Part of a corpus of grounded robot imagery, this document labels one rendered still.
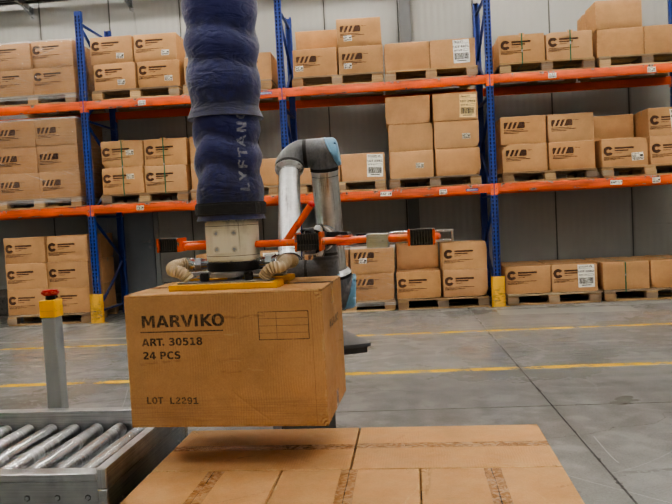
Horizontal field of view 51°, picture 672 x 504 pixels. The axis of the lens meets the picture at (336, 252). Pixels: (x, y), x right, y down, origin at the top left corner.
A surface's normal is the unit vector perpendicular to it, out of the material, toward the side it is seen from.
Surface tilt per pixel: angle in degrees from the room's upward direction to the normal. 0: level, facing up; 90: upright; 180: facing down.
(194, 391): 90
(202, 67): 76
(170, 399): 90
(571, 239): 90
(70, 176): 90
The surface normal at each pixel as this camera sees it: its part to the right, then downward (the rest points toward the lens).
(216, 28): 0.03, -0.25
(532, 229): -0.07, 0.05
